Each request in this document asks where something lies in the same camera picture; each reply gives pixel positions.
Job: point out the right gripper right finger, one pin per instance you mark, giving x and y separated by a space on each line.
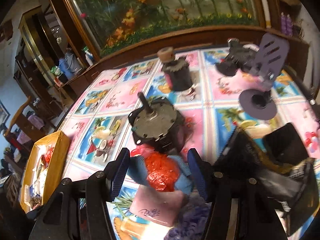
201 172

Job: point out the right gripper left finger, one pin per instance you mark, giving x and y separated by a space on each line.
115 174

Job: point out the blue knitted item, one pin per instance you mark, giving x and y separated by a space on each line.
137 171

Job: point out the red mesh bag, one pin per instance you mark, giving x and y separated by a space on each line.
163 172

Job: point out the pink soft pack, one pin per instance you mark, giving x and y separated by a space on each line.
156 206

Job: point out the blue printed plastic bag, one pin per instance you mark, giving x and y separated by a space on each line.
191 220

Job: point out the black snack packet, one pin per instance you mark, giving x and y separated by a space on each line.
292 189

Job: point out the black motor with shaft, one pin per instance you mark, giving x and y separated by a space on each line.
158 124

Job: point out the yellow cardboard box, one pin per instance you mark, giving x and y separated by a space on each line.
43 170

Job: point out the black phone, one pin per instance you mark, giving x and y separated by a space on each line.
284 145

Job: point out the purple phone stand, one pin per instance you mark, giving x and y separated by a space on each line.
267 65

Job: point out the wooden chair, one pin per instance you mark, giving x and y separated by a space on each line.
24 124

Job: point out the black cylinder with gear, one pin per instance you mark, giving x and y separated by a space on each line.
177 74

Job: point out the black gadget on table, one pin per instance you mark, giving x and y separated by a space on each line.
240 57

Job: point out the wooden spool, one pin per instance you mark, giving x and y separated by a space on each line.
166 55

